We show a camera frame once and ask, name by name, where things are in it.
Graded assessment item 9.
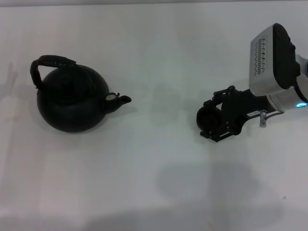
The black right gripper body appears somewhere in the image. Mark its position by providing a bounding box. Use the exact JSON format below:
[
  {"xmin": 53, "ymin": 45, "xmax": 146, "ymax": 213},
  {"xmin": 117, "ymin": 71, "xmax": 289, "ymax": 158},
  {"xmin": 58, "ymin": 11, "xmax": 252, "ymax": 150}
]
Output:
[{"xmin": 220, "ymin": 88, "xmax": 274, "ymax": 130}]

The small dark teacup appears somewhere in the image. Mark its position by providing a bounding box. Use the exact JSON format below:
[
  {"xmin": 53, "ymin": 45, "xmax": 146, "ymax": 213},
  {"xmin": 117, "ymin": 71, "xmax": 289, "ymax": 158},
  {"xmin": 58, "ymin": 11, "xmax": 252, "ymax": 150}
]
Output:
[{"xmin": 196, "ymin": 107, "xmax": 221, "ymax": 130}]

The black round teapot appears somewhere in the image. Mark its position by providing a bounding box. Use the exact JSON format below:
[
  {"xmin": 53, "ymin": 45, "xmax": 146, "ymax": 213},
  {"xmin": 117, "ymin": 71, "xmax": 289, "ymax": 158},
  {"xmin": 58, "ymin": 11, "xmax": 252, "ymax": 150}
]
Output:
[{"xmin": 30, "ymin": 54, "xmax": 132, "ymax": 132}]

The metal right gripper cable connector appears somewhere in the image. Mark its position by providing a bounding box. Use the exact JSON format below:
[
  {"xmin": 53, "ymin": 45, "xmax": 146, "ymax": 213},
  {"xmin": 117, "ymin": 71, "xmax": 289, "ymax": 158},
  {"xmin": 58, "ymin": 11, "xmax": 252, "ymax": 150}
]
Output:
[{"xmin": 259, "ymin": 109, "xmax": 268, "ymax": 128}]

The grey right gripper cable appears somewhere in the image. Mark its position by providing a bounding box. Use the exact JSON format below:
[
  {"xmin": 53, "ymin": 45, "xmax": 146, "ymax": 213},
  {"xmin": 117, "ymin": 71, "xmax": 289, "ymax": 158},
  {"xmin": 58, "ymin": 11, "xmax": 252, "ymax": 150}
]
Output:
[{"xmin": 263, "ymin": 110, "xmax": 285, "ymax": 120}]

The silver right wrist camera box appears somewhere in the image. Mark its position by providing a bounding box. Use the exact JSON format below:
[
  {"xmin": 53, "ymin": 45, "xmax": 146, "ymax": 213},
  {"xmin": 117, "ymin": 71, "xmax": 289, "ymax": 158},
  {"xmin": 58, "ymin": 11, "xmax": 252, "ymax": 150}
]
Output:
[{"xmin": 249, "ymin": 23, "xmax": 301, "ymax": 97}]

